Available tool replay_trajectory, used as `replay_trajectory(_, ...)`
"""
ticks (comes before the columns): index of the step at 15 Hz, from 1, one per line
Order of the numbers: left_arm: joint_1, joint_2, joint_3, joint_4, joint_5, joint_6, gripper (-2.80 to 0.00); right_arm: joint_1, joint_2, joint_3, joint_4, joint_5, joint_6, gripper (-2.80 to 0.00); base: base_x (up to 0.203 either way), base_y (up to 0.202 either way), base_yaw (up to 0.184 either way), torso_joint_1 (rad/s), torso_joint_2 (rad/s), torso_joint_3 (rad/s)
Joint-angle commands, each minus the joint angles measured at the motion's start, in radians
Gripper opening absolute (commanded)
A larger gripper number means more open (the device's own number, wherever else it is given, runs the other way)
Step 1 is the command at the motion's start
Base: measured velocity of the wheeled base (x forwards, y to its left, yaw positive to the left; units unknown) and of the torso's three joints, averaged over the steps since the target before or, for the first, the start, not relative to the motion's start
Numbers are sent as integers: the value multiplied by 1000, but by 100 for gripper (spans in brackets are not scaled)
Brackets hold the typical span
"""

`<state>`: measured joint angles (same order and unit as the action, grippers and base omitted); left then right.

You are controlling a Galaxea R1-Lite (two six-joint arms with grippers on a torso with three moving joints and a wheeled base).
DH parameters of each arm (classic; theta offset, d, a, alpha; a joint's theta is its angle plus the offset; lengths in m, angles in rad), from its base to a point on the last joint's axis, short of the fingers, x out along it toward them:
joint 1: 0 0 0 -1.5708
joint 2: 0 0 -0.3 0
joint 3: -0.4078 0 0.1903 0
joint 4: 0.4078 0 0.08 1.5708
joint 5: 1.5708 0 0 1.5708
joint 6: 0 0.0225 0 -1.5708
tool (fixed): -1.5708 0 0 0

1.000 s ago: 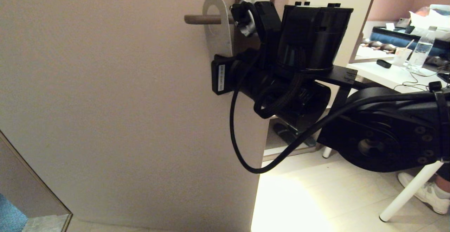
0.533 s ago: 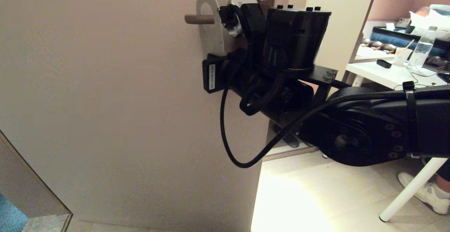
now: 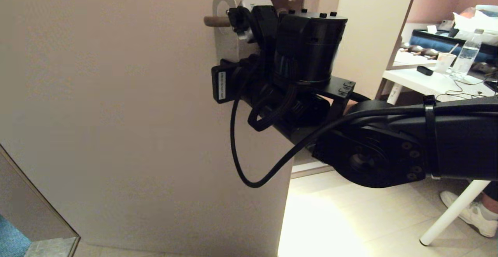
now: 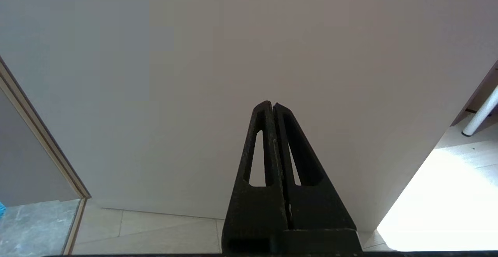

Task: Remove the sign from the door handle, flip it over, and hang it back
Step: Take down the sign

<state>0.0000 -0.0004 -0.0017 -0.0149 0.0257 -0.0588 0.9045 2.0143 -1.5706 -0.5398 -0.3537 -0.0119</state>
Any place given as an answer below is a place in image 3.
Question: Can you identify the leg in black trousers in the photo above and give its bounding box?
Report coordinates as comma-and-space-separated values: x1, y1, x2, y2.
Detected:
482, 180, 498, 203

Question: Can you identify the cream bench cabinet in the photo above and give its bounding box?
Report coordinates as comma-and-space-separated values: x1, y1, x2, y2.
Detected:
291, 0, 421, 180

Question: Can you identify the white plastic bag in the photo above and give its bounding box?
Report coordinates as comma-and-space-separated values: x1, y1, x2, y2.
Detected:
451, 5, 498, 46

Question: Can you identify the beige door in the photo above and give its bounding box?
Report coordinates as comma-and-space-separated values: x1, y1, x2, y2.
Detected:
0, 0, 324, 257

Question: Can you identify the clear plastic water bottle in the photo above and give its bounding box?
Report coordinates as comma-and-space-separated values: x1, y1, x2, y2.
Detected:
451, 28, 483, 79

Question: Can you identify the white sneaker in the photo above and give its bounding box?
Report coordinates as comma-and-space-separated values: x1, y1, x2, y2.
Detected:
440, 191, 498, 238

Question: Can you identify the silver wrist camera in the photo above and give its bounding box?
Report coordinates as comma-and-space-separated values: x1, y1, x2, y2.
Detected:
238, 0, 274, 41

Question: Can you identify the thin black cable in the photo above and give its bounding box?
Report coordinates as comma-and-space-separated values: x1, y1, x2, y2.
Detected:
434, 76, 498, 101

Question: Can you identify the do-not-disturb door hanger sign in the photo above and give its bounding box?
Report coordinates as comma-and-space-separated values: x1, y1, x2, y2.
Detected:
212, 0, 245, 63

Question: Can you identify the dark blue bag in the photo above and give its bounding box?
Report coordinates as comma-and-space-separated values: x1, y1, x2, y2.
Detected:
410, 29, 498, 62

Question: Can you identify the smooth black cable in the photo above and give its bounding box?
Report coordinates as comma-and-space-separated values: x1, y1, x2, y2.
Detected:
230, 55, 498, 188

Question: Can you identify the white table with round legs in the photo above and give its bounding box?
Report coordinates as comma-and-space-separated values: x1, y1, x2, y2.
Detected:
383, 67, 498, 246

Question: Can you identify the black braided cable sleeve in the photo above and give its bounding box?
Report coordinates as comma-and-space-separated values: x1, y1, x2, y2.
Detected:
247, 86, 300, 132

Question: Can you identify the bronze door handle lever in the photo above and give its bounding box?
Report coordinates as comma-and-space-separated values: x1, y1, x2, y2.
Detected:
203, 16, 233, 28

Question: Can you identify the white paper cup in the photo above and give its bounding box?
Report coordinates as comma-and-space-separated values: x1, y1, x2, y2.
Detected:
434, 44, 459, 74

